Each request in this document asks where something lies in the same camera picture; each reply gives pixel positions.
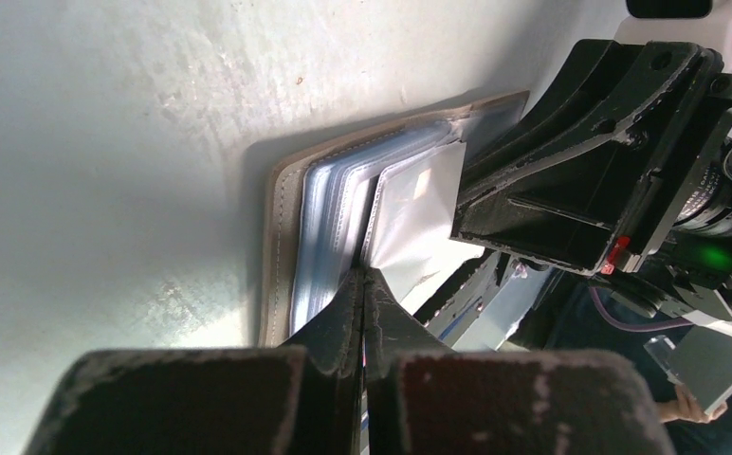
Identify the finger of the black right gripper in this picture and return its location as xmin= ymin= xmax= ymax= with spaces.
xmin=452 ymin=39 xmax=723 ymax=275

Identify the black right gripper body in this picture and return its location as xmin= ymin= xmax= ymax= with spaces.
xmin=592 ymin=75 xmax=732 ymax=321

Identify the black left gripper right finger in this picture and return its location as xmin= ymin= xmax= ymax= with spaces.
xmin=363 ymin=269 xmax=674 ymax=454

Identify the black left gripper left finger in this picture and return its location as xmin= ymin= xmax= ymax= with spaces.
xmin=26 ymin=269 xmax=364 ymax=454

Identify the grey credit card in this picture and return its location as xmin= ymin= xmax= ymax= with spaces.
xmin=361 ymin=140 xmax=485 ymax=314

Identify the beige leather card holder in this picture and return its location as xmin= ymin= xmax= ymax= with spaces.
xmin=259 ymin=91 xmax=528 ymax=347

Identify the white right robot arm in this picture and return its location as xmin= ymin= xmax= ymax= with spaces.
xmin=453 ymin=1 xmax=732 ymax=321

